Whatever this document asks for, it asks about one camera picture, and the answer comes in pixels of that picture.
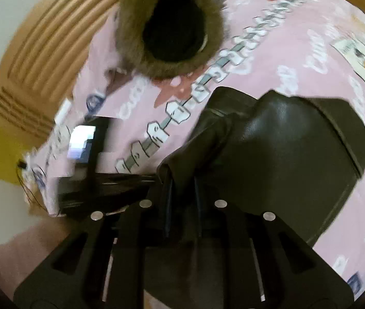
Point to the dark brown leather jacket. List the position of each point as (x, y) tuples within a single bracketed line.
[(314, 143)]

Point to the wooden headboard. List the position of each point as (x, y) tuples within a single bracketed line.
[(41, 64)]

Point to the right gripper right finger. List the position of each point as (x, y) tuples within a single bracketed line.
[(254, 250)]

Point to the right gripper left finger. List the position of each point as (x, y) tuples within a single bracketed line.
[(119, 250)]

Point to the pink patterned bed blanket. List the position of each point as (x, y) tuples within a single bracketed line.
[(296, 47)]

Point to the pink fluffy sleeve left forearm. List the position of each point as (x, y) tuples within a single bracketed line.
[(26, 250)]

